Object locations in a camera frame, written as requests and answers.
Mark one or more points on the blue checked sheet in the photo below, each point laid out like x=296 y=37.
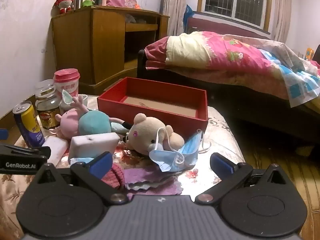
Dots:
x=300 y=82

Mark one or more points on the small yellow box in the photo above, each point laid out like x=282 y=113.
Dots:
x=310 y=53

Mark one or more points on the purple cloth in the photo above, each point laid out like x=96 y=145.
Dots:
x=150 y=180

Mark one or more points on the light green face mask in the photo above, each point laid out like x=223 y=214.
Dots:
x=67 y=97

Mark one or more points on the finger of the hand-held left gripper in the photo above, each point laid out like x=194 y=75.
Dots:
x=3 y=134
x=27 y=150

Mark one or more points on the floral table cover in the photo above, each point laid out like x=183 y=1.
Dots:
x=220 y=140

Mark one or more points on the red santa doll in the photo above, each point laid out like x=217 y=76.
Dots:
x=63 y=3

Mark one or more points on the orange object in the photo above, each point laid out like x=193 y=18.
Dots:
x=136 y=5

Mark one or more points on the window with metal grille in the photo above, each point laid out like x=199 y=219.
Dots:
x=235 y=2

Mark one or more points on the pink knitted cloth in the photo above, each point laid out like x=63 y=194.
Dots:
x=113 y=177

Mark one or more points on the maroon headboard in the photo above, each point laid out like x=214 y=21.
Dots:
x=225 y=25

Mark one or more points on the white towel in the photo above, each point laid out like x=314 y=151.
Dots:
x=55 y=150

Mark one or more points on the red cardboard box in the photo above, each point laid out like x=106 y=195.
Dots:
x=150 y=110

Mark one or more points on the yellow and blue drink can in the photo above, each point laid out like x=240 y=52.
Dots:
x=28 y=125

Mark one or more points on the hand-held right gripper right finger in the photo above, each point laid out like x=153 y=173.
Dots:
x=221 y=163

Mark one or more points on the grey cloth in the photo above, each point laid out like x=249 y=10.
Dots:
x=133 y=18

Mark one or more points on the beige curtain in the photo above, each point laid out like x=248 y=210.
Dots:
x=285 y=7
x=173 y=5

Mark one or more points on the blue face mask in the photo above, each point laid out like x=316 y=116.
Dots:
x=196 y=140
x=81 y=160
x=170 y=161

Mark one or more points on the green plush toy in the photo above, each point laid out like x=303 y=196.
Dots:
x=88 y=2

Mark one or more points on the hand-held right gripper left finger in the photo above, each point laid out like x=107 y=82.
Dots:
x=101 y=164

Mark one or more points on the pink cartoon quilt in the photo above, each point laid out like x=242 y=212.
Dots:
x=215 y=55

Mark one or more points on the glass jar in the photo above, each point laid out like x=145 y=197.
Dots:
x=47 y=105

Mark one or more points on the wooden cabinet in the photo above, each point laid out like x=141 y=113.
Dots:
x=87 y=42

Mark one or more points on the beige teddy bear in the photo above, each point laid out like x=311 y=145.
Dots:
x=145 y=132

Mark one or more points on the white foam block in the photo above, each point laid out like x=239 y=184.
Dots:
x=92 y=145

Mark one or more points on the pink lidded paper cup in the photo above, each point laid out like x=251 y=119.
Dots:
x=67 y=82

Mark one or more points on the pink pig plush toy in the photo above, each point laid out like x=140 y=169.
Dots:
x=93 y=123

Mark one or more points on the blue pillow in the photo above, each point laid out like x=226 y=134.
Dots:
x=188 y=17

